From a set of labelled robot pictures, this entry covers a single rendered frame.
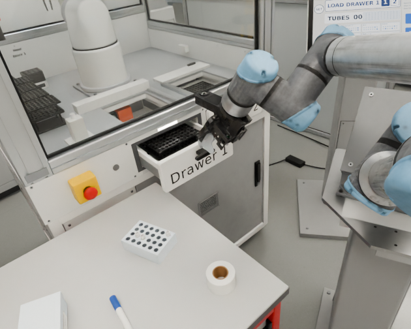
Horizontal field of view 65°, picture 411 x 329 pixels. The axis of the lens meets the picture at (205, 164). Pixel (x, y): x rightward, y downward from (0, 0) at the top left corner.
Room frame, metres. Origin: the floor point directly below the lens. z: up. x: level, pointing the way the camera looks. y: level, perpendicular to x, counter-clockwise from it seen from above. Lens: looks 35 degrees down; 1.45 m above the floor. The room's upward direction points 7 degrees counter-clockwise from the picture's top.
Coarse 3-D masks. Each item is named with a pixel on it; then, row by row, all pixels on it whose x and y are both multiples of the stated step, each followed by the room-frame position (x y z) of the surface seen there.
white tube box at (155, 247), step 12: (132, 228) 0.66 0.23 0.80; (144, 228) 0.65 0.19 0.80; (156, 228) 0.65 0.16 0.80; (132, 240) 0.62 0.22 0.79; (144, 240) 0.61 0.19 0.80; (156, 240) 0.60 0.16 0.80; (168, 240) 0.60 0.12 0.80; (132, 252) 0.60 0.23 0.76; (144, 252) 0.57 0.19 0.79; (156, 252) 0.56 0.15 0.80; (168, 252) 0.59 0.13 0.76
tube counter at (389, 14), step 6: (354, 12) 1.46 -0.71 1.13; (360, 12) 1.45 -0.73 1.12; (366, 12) 1.45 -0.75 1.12; (372, 12) 1.44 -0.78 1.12; (378, 12) 1.43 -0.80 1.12; (384, 12) 1.43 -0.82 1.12; (390, 12) 1.42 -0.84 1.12; (396, 12) 1.41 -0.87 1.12; (354, 18) 1.44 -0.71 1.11; (360, 18) 1.44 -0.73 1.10; (366, 18) 1.43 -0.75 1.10; (372, 18) 1.42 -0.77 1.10; (378, 18) 1.42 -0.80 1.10; (384, 18) 1.41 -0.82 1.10; (390, 18) 1.40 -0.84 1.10; (396, 18) 1.40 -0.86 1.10
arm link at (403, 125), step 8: (408, 104) 0.61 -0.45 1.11; (400, 112) 0.61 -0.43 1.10; (408, 112) 0.60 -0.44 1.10; (392, 120) 0.61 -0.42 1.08; (400, 120) 0.59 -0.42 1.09; (408, 120) 0.58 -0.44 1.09; (392, 128) 0.59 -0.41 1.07; (400, 128) 0.58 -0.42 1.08; (408, 128) 0.57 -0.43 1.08; (384, 136) 0.61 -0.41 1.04; (392, 136) 0.59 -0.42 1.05; (400, 136) 0.56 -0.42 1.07; (408, 136) 0.56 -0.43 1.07; (392, 144) 0.57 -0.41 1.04; (400, 144) 0.56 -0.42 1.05
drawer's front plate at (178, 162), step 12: (192, 144) 0.86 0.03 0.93; (216, 144) 0.90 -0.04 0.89; (228, 144) 0.93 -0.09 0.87; (168, 156) 0.81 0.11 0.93; (180, 156) 0.81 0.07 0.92; (192, 156) 0.84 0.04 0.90; (216, 156) 0.90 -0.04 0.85; (228, 156) 0.93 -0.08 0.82; (168, 168) 0.78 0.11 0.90; (180, 168) 0.81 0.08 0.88; (204, 168) 0.86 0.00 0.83; (168, 180) 0.78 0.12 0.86; (180, 180) 0.80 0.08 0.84
